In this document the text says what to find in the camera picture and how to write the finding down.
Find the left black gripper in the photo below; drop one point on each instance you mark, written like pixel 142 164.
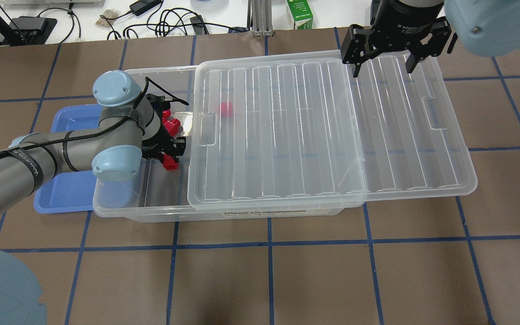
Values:
pixel 162 141

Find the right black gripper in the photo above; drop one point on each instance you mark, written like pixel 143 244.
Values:
pixel 403 20

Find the clear plastic box lid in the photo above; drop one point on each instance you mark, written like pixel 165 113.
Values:
pixel 298 132

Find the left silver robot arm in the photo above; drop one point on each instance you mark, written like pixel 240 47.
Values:
pixel 130 129

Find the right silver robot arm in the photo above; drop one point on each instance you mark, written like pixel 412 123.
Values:
pixel 486 28

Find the red block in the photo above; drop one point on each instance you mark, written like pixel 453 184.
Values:
pixel 169 163
pixel 166 114
pixel 172 126

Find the clear plastic storage box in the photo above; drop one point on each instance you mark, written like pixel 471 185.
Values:
pixel 158 195

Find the blue plastic tray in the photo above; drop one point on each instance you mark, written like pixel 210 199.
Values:
pixel 69 192

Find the green white carton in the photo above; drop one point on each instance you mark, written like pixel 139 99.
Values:
pixel 300 14

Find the black power adapter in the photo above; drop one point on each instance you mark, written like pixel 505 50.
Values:
pixel 139 7

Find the aluminium frame post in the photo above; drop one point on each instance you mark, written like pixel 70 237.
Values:
pixel 259 18

